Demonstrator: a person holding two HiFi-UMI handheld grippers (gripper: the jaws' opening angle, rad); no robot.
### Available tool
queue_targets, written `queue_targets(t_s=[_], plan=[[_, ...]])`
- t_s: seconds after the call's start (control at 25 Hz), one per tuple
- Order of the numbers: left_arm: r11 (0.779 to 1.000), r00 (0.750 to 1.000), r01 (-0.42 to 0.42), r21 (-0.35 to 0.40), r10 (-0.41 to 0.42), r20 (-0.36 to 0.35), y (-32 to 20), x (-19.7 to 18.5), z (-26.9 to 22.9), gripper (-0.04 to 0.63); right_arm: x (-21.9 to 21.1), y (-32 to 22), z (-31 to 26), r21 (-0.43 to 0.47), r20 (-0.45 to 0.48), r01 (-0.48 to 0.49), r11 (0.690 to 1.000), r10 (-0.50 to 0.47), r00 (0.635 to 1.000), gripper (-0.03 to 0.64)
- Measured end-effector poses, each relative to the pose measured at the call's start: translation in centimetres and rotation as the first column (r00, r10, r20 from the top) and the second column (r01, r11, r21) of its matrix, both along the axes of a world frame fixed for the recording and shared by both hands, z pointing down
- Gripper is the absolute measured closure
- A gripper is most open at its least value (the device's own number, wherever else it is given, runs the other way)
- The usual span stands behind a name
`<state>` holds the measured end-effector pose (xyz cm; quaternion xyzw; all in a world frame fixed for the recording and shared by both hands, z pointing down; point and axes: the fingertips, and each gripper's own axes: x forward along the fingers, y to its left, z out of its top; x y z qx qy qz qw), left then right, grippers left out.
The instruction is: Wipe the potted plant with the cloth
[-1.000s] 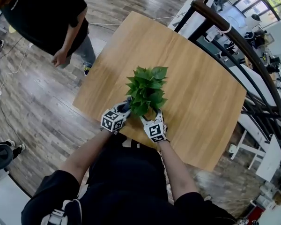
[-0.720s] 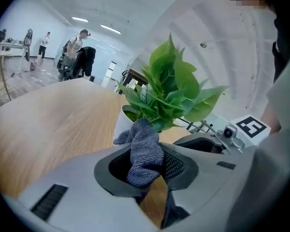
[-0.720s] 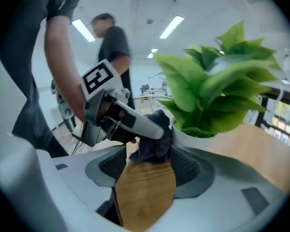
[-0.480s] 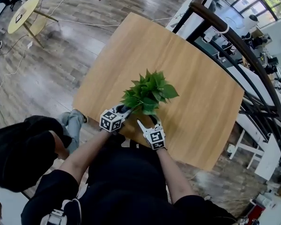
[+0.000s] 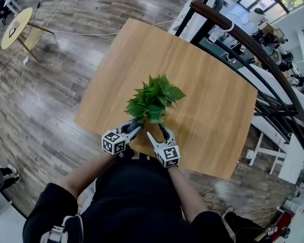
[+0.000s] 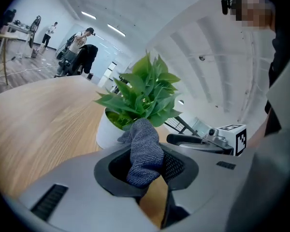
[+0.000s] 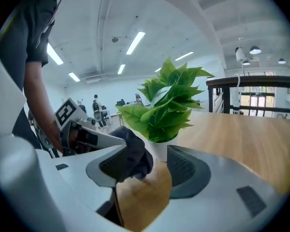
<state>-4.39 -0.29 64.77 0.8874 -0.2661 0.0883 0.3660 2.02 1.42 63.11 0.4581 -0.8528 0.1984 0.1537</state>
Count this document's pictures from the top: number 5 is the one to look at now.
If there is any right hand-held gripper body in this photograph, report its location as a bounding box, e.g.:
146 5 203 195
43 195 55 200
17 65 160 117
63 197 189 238
154 140 180 169

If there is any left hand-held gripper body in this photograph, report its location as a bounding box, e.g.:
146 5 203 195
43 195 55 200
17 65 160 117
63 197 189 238
101 127 127 155

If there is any green potted plant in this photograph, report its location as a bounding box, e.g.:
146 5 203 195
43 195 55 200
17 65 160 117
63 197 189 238
124 74 187 124

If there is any person's left forearm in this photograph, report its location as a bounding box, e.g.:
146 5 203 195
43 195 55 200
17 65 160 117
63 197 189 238
58 152 117 200

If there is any person's right forearm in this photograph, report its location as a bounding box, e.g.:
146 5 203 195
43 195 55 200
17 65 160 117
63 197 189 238
167 166 210 224

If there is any person's black clothing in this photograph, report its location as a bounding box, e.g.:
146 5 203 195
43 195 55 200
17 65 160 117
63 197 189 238
22 153 234 243

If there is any white clip-on device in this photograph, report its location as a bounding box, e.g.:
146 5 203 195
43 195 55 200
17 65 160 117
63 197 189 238
207 21 236 45

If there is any white desk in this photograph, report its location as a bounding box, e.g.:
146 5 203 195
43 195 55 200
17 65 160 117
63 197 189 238
245 132 304 185

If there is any round yellow side table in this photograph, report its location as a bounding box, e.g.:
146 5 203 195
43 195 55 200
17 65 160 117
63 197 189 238
1 7 55 63

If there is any white round-headed robot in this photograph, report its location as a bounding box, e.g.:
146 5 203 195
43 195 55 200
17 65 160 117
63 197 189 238
248 7 267 35

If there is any black and white shoulder strap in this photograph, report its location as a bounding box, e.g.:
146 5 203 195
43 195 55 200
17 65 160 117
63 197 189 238
42 213 85 243

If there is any long white floor cable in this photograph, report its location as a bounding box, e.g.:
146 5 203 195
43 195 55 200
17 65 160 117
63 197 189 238
44 0 119 37

